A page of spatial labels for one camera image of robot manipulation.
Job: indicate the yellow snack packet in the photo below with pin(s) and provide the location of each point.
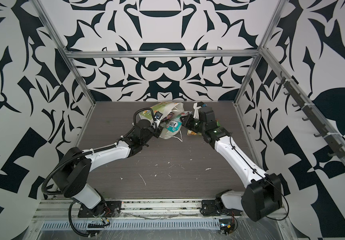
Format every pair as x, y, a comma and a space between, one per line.
192, 133

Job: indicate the small electronics board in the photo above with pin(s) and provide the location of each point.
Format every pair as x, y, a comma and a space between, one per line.
228, 226

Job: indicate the teal snack packet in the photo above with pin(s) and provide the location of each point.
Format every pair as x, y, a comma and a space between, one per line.
173, 125

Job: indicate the white slotted cable duct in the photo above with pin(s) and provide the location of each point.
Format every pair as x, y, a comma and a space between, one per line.
142, 224

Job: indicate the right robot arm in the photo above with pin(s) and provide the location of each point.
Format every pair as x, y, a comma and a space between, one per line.
263, 192

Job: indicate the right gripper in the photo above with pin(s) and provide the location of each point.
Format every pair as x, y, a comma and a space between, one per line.
188, 124

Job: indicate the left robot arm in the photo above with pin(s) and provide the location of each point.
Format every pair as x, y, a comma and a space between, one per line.
71, 174

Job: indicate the black wall hook rack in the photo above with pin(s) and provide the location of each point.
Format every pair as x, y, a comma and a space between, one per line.
312, 114

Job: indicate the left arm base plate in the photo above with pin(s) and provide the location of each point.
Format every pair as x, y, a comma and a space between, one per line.
105, 210

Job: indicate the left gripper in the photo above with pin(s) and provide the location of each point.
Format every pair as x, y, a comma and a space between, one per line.
158, 130

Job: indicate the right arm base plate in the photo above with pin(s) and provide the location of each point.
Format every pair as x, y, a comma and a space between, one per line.
217, 207

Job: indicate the white floral paper bag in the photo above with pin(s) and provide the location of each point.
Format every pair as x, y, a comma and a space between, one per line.
169, 110

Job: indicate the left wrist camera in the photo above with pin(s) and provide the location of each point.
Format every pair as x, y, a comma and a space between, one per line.
158, 116

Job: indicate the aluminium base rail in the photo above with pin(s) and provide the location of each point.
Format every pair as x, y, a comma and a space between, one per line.
57, 209

